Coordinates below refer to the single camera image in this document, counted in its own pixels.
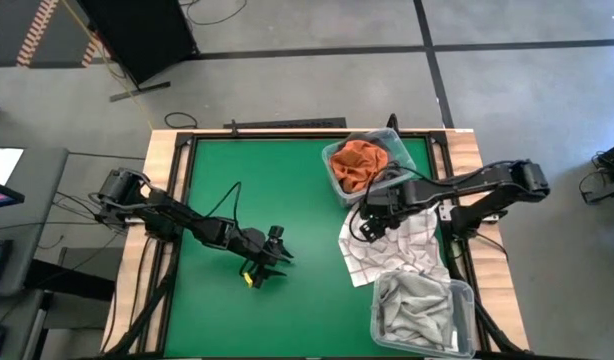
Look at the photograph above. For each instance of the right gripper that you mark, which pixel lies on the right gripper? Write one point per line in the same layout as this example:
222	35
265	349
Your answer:
387	207

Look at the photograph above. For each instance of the orange towel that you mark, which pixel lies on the orange towel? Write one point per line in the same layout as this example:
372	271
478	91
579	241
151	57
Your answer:
359	165

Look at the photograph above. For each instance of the light grey waffle towel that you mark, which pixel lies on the light grey waffle towel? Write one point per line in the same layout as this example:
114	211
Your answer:
417	310

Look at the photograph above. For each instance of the black table frame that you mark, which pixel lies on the black table frame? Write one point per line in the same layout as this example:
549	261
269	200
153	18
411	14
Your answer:
287	135

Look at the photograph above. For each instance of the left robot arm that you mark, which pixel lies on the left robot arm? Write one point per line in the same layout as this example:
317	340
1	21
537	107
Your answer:
162	212

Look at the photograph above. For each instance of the yellow tag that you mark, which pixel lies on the yellow tag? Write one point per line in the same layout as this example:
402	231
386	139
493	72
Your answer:
248	280

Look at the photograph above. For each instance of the clear plastic bin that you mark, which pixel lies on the clear plastic bin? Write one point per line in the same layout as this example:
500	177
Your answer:
464	320
407	150

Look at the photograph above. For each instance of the plain dark grey towel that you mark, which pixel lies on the plain dark grey towel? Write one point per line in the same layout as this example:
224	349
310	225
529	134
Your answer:
394	165

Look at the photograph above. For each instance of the green table mat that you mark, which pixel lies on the green table mat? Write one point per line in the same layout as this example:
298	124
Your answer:
312	200

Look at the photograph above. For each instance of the black partition panel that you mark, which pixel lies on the black partition panel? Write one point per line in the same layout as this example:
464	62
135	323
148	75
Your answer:
137	35

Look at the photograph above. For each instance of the orange striped floor mat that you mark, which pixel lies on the orange striped floor mat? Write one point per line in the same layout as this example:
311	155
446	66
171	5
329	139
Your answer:
37	30

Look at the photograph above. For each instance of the black floor strip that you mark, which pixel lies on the black floor strip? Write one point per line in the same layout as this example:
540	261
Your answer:
287	123

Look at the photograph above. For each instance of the black frame clamp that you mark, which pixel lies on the black frame clamp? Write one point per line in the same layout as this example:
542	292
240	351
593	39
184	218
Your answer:
234	127
393	122

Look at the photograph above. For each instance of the dark tablet screen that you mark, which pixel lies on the dark tablet screen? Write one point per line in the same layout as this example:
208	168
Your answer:
2	197

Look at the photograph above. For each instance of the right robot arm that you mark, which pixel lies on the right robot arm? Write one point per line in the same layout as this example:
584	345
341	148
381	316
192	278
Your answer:
487	185

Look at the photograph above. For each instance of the white sheet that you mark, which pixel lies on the white sheet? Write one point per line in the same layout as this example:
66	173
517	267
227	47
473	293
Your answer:
2	165

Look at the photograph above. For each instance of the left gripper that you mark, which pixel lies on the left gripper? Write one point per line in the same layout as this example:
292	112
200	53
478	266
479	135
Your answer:
252	247

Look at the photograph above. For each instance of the white red-checked towel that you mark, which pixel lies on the white red-checked towel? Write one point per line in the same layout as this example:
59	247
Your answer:
402	255

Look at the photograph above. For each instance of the grey desk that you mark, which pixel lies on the grey desk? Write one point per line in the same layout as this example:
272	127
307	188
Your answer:
42	200

